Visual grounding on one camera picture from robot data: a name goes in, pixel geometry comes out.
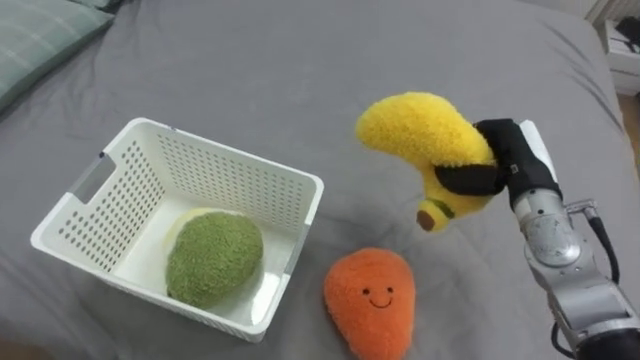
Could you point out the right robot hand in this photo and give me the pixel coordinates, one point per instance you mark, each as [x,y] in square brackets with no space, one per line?
[520,162]

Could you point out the yellow banana soft toy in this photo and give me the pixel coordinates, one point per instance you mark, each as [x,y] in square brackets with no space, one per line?
[430,145]

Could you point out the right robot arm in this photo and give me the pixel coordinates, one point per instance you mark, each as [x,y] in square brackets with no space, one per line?
[570,270]

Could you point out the white bedside cabinet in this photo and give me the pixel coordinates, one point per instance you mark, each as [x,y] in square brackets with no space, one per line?
[622,52]

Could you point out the orange smiling fruit soft toy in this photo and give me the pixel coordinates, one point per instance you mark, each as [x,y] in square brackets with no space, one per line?
[372,305]

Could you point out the grey bed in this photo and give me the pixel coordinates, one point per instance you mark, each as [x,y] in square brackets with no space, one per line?
[300,65]

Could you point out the green avocado soft toy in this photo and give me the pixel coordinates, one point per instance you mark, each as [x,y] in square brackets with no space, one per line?
[212,257]

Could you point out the white perforated plastic basket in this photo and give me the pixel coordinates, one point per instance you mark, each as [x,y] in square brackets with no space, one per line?
[175,220]

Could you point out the green checked pillow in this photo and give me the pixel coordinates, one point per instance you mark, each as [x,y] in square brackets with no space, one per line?
[35,45]

